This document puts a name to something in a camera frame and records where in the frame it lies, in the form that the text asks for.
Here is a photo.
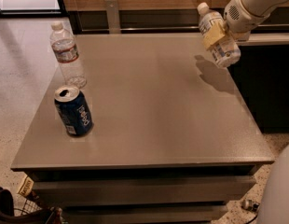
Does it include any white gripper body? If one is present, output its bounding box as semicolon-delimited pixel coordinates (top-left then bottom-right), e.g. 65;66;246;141
224;0;268;34

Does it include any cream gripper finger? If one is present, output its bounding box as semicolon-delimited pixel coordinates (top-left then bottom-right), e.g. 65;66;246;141
201;21;227;50
234;32;251;42

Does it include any clear bottle with blue label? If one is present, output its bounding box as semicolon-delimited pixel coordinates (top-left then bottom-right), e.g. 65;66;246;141
197;3;241;68

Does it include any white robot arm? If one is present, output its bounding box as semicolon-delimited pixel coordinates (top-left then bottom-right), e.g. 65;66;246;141
198;0;289;224

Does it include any clear bottle with red label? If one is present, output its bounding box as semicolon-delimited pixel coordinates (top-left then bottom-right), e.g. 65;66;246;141
49;21;87;89

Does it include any grey drawer cabinet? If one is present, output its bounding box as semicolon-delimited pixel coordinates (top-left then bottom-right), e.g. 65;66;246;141
12;34;273;224

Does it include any blue Pepsi soda can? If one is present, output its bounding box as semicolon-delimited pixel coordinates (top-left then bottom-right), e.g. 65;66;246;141
54;85;93;136

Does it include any small cream paper packet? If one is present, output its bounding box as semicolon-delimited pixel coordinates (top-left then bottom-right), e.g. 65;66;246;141
17;175;34;197

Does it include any left metal wall bracket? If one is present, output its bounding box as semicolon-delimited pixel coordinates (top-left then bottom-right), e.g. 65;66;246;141
104;0;121;34

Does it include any black and white striped handle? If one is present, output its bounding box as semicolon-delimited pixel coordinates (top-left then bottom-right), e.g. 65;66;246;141
241;200;259;213

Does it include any wire basket with black bag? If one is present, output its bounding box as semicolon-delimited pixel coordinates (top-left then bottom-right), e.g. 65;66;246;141
0;187;63;224

